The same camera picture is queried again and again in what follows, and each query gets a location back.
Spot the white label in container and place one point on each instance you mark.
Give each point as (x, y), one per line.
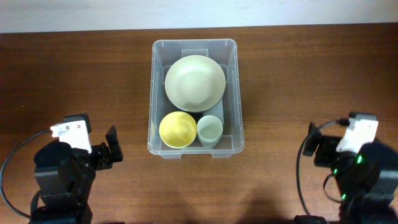
(217, 111)

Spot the small yellow bowl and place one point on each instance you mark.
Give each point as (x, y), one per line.
(178, 129)

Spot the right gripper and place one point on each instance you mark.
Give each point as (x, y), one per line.
(329, 144)

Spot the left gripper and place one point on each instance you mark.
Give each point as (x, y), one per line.
(105, 160)

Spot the cream cup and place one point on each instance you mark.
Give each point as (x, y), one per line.
(209, 128)

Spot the cream bowl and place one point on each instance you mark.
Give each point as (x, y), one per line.
(195, 83)

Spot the green cup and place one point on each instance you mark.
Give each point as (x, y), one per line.
(209, 143)

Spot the clear plastic storage container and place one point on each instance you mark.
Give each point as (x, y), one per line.
(224, 52)

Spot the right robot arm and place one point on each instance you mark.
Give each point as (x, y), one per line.
(367, 179)

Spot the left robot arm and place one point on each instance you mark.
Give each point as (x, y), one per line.
(66, 168)

